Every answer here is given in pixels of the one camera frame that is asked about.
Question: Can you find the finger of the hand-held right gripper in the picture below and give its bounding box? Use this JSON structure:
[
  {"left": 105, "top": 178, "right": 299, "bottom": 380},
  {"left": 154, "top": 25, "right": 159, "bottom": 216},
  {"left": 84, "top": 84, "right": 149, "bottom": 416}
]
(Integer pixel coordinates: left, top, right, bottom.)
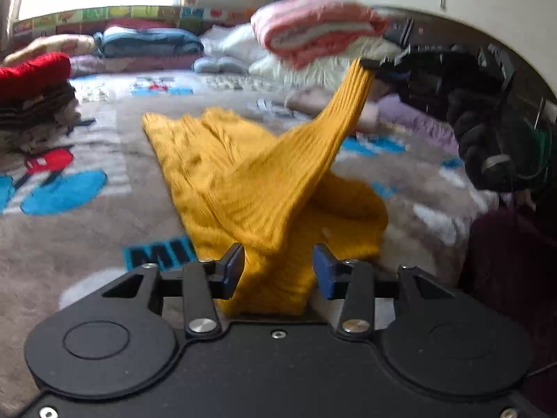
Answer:
[{"left": 360, "top": 56, "right": 392, "bottom": 73}]

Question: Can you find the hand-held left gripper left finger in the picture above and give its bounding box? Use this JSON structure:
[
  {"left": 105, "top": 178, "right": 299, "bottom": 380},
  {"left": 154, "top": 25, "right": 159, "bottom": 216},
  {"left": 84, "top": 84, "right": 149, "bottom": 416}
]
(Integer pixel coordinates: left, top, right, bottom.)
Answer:
[{"left": 101, "top": 243, "right": 245, "bottom": 339}]

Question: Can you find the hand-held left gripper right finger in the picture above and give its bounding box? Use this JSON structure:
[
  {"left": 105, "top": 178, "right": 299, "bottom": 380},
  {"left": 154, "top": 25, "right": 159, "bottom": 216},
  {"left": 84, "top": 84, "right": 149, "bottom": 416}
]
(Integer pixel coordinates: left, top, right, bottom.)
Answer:
[{"left": 312, "top": 244, "right": 457, "bottom": 341}]

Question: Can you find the yellow knit sweater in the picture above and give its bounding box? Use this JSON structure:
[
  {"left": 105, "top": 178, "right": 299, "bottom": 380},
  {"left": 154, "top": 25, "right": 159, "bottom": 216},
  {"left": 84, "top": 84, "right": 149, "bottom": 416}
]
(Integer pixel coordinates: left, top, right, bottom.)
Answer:
[{"left": 143, "top": 59, "right": 389, "bottom": 317}]

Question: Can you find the stack of striped folded clothes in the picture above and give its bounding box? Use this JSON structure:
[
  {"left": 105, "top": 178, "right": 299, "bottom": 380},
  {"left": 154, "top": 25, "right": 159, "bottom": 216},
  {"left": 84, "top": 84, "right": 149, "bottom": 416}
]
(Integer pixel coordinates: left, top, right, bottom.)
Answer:
[{"left": 0, "top": 82, "right": 84, "bottom": 158}]

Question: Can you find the purple bedding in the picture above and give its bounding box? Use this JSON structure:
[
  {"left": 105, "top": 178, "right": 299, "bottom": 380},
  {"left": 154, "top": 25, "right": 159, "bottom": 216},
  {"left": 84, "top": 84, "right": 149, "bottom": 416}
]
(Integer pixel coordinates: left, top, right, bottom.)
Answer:
[{"left": 378, "top": 95, "right": 461, "bottom": 154}]

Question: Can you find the rolled pink orange blanket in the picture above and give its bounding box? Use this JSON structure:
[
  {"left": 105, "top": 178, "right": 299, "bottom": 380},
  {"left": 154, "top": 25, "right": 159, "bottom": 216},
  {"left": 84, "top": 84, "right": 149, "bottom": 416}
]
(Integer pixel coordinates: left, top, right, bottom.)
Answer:
[{"left": 251, "top": 0, "right": 391, "bottom": 69}]

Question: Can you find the beige fleece blanket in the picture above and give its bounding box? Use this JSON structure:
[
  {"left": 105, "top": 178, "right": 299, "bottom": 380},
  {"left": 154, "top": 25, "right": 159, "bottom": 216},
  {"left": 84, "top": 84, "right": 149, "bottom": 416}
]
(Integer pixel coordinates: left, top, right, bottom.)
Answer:
[{"left": 286, "top": 86, "right": 380, "bottom": 134}]

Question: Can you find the cartoon printed bed blanket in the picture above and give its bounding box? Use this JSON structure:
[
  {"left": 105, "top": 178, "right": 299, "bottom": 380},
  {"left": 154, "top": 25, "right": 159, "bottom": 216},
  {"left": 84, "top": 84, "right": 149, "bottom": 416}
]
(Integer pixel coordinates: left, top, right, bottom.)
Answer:
[{"left": 0, "top": 72, "right": 501, "bottom": 414}]

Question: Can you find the white pillow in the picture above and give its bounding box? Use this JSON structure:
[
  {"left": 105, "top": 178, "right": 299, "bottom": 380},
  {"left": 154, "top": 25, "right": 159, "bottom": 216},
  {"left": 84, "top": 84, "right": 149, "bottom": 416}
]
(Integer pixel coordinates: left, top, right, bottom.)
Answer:
[{"left": 199, "top": 23, "right": 271, "bottom": 64}]

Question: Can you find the person's dark maroon clothing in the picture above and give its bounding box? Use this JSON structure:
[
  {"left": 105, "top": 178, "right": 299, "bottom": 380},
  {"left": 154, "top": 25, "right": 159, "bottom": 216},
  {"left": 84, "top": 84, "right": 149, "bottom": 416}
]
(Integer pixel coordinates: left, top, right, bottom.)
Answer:
[{"left": 461, "top": 192, "right": 557, "bottom": 405}]

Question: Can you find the folded blue quilt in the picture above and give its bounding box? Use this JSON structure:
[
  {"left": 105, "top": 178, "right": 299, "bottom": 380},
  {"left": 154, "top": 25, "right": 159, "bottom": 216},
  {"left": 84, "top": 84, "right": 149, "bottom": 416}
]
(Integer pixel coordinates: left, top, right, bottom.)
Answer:
[{"left": 95, "top": 27, "right": 206, "bottom": 59}]

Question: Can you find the pink patterned quilt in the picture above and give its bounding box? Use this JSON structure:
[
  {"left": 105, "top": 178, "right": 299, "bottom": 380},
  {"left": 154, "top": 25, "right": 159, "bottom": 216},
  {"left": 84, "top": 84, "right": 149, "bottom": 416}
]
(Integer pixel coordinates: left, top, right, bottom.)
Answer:
[{"left": 69, "top": 54, "right": 206, "bottom": 78}]

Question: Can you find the colourful alphabet foam mat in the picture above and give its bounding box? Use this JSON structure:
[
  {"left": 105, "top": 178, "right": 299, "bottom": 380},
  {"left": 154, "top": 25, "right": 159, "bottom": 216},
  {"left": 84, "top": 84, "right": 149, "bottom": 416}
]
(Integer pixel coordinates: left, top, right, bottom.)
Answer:
[{"left": 11, "top": 4, "right": 258, "bottom": 38}]

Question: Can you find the red knit sweater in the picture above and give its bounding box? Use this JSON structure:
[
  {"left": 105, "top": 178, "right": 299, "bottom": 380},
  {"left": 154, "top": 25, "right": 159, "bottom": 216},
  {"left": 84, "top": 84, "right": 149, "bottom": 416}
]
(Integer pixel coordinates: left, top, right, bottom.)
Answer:
[{"left": 0, "top": 52, "right": 73, "bottom": 96}]

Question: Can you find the floral cream quilt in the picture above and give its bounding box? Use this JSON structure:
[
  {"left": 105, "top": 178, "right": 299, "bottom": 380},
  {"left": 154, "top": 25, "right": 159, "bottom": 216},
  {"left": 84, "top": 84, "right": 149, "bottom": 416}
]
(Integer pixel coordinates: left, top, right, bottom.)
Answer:
[{"left": 2, "top": 35, "right": 99, "bottom": 67}]

